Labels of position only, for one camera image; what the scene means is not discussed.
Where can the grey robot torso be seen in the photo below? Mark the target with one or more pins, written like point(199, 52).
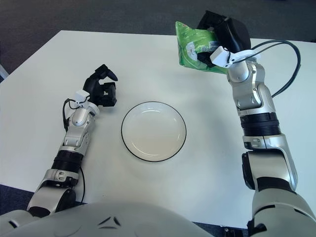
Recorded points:
point(111, 222)

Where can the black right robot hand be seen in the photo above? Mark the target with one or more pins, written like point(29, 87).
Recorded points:
point(234, 32)

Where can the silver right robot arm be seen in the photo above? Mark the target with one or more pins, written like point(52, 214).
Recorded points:
point(254, 93)

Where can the white plate with black rim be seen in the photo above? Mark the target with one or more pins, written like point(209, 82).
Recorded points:
point(153, 133)

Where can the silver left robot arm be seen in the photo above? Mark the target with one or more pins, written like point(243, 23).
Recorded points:
point(76, 128)

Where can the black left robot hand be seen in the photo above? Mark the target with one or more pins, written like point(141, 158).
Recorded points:
point(107, 95)

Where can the green snack bag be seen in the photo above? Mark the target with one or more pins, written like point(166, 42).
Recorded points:
point(190, 44)

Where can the white neighbouring table leg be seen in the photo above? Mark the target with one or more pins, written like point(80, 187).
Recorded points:
point(2, 72)

